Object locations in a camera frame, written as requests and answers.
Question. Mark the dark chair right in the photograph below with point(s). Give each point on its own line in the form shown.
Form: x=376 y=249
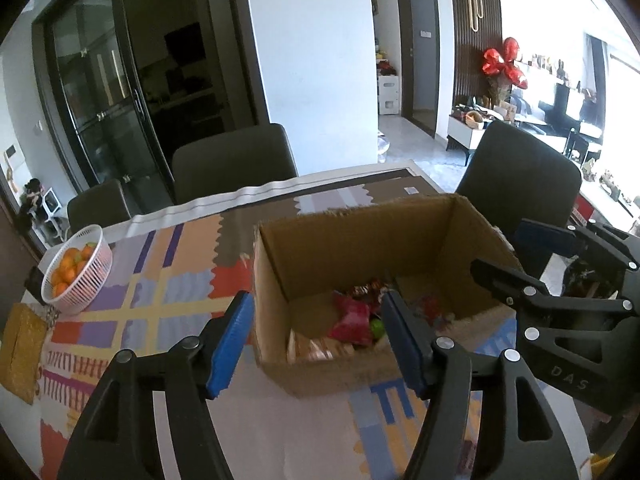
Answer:
x=513 y=176

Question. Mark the fortune biscuits beige packet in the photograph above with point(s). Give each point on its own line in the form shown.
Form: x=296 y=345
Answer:
x=303 y=349

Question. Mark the white low cabinet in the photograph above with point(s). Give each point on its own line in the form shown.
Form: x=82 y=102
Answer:
x=465 y=132

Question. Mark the red small snack packet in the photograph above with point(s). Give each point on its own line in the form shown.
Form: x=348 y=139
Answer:
x=434 y=314

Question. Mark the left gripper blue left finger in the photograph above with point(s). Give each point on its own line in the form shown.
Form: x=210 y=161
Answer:
x=224 y=341

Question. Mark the colourful patterned tablecloth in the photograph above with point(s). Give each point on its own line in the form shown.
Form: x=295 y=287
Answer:
x=174 y=271

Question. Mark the black glass sliding door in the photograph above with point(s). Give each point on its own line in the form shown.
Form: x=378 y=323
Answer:
x=125 y=83

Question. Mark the dark chair far left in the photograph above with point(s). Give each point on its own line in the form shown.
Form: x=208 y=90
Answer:
x=104 y=204

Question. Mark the gold wall ornament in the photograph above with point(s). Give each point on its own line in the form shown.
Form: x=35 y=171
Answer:
x=476 y=14

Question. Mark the dark hallway door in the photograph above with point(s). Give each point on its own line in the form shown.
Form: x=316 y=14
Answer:
x=419 y=50

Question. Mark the magenta snack packet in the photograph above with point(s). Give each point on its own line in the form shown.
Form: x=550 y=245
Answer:
x=353 y=324

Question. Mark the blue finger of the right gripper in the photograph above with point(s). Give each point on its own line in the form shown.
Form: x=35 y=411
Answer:
x=604 y=247
x=522 y=292

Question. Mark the white storage shelf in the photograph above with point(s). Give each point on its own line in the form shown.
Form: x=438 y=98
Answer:
x=388 y=95

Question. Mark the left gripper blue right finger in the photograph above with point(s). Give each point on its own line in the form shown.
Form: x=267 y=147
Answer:
x=411 y=341

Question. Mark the dark chair behind box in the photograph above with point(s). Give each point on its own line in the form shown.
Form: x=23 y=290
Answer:
x=232 y=160

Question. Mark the red bow decoration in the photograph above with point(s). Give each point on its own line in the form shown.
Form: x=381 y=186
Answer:
x=497 y=62

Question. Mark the woven yellow tissue box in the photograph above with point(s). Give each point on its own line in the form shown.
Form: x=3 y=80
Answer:
x=21 y=347

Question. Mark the green lollipops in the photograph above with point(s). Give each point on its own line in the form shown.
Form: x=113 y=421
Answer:
x=377 y=328

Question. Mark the brown cardboard box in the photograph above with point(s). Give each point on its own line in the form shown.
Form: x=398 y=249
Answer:
x=420 y=246

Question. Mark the white basket of oranges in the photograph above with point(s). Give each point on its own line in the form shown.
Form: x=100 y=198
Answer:
x=78 y=271

